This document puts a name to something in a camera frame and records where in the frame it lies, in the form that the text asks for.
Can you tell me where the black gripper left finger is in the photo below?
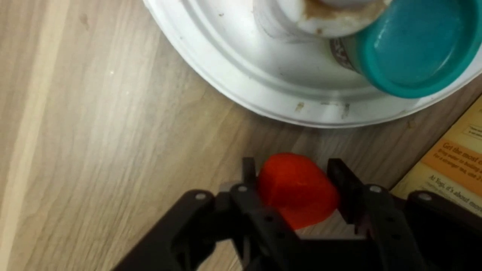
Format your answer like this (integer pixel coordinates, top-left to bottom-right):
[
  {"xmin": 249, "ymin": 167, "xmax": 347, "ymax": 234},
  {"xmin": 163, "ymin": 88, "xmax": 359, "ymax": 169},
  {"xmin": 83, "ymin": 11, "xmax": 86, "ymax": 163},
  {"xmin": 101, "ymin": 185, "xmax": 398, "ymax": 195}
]
[{"xmin": 243, "ymin": 157, "xmax": 258, "ymax": 188}]

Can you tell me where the glue bottle with white cap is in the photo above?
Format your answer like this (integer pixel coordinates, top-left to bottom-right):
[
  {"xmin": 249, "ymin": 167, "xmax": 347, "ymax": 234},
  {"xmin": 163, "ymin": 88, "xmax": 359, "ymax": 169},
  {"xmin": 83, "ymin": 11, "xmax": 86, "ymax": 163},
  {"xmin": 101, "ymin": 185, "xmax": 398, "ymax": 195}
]
[{"xmin": 253, "ymin": 0, "xmax": 394, "ymax": 39}]

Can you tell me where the orange plushie ball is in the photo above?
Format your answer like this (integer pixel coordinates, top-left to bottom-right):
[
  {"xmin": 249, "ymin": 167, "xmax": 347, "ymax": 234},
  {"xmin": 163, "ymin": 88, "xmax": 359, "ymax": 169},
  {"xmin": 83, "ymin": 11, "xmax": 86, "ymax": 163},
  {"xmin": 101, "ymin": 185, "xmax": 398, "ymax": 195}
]
[{"xmin": 257, "ymin": 154, "xmax": 339, "ymax": 231}]

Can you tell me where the teal lid play-doh can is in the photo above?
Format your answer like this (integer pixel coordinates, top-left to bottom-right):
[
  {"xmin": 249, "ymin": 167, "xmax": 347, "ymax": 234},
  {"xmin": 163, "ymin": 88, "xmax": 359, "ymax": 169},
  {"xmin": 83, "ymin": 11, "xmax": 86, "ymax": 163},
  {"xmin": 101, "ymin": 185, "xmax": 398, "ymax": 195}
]
[{"xmin": 330, "ymin": 0, "xmax": 482, "ymax": 100}]

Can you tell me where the white paper plate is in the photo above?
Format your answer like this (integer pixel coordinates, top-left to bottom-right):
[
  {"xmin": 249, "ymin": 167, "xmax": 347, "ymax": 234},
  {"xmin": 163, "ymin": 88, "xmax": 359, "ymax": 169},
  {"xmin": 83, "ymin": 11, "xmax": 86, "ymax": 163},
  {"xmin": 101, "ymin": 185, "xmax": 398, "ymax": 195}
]
[{"xmin": 144, "ymin": 0, "xmax": 482, "ymax": 128}]

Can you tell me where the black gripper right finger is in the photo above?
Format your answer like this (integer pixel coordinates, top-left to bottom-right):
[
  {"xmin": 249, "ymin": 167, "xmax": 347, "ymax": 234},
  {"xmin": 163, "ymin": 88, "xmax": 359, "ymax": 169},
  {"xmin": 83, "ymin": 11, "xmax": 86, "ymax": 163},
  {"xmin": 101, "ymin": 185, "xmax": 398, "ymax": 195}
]
[{"xmin": 327, "ymin": 158, "xmax": 363, "ymax": 225}]

